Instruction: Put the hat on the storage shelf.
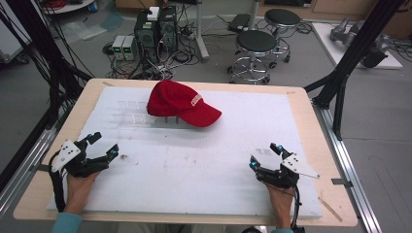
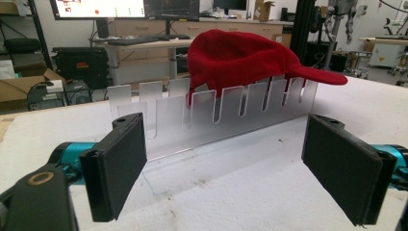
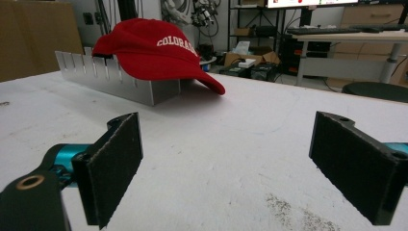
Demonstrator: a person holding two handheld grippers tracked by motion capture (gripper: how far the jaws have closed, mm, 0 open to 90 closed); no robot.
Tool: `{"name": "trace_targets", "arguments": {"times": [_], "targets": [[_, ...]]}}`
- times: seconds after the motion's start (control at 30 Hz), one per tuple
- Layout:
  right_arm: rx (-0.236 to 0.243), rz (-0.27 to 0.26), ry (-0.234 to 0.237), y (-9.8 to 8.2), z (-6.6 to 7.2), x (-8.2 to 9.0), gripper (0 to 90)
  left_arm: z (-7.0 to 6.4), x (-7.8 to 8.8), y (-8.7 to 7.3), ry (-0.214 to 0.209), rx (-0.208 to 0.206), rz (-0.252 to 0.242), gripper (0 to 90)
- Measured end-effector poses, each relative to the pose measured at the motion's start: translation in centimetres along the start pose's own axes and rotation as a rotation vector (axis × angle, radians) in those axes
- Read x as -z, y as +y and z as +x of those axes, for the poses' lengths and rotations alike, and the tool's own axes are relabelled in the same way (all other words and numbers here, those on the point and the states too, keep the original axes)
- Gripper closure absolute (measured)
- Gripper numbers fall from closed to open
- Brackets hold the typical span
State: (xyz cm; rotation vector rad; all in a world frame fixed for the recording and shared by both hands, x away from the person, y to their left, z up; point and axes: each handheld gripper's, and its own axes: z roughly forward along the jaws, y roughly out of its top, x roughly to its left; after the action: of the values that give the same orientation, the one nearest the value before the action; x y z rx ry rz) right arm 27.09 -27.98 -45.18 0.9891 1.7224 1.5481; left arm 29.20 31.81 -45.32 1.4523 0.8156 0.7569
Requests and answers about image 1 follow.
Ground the aluminium rail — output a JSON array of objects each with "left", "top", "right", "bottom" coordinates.
[
  {"left": 311, "top": 98, "right": 384, "bottom": 233},
  {"left": 0, "top": 127, "right": 58, "bottom": 216}
]

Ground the white foam board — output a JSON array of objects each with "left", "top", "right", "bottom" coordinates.
[{"left": 46, "top": 85, "right": 325, "bottom": 218}]

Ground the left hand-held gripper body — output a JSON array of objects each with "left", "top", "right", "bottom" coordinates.
[{"left": 51, "top": 139, "right": 110, "bottom": 179}]

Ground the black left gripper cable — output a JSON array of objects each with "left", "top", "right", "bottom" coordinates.
[{"left": 47, "top": 150, "right": 68, "bottom": 214}]

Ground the white metal desk leg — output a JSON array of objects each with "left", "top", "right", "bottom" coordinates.
[{"left": 193, "top": 0, "right": 211, "bottom": 63}]

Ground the white floor platform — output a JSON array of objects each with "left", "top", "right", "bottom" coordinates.
[{"left": 311, "top": 21, "right": 404, "bottom": 71}]

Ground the person's right hand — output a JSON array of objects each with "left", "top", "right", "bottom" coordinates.
[{"left": 265, "top": 183, "right": 294, "bottom": 230}]

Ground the clear acrylic rack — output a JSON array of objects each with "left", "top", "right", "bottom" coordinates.
[{"left": 111, "top": 100, "right": 181, "bottom": 128}]

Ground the black round stool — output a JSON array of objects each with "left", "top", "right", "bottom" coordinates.
[
  {"left": 263, "top": 8, "right": 302, "bottom": 70},
  {"left": 226, "top": 29, "right": 279, "bottom": 85}
]

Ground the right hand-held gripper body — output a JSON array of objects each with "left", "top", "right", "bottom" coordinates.
[{"left": 256, "top": 152, "right": 322, "bottom": 190}]

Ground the tangle of floor cables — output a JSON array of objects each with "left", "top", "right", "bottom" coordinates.
[{"left": 102, "top": 42, "right": 202, "bottom": 82}]

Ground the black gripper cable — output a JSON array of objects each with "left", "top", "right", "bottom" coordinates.
[
  {"left": 289, "top": 183, "right": 303, "bottom": 233},
  {"left": 47, "top": 150, "right": 68, "bottom": 214}
]

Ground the grey power supply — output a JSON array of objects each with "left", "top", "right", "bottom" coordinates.
[
  {"left": 122, "top": 35, "right": 139, "bottom": 62},
  {"left": 111, "top": 34, "right": 126, "bottom": 61}
]

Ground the clear plastic sheet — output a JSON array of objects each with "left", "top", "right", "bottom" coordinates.
[{"left": 60, "top": 18, "right": 109, "bottom": 42}]

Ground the wooden stick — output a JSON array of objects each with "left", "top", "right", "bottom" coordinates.
[{"left": 318, "top": 196, "right": 344, "bottom": 223}]

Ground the black flat case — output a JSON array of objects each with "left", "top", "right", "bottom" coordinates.
[{"left": 227, "top": 13, "right": 253, "bottom": 33}]

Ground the grey tape piece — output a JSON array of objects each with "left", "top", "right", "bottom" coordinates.
[
  {"left": 28, "top": 163, "right": 50, "bottom": 173},
  {"left": 330, "top": 178, "right": 355, "bottom": 189}
]

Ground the person's left hand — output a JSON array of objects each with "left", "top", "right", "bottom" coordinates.
[{"left": 63, "top": 171, "right": 102, "bottom": 215}]

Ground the red baseball cap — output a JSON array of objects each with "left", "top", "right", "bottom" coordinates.
[{"left": 146, "top": 80, "right": 223, "bottom": 128}]

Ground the black computer tower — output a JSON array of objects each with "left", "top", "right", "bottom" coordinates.
[
  {"left": 157, "top": 5, "right": 180, "bottom": 54},
  {"left": 133, "top": 11, "right": 161, "bottom": 64}
]

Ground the grey robot device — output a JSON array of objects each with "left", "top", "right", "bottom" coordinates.
[{"left": 329, "top": 17, "right": 390, "bottom": 69}]

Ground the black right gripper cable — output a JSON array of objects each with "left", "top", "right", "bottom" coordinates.
[{"left": 289, "top": 183, "right": 303, "bottom": 233}]

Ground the white box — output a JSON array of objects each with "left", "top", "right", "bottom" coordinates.
[{"left": 147, "top": 6, "right": 161, "bottom": 22}]

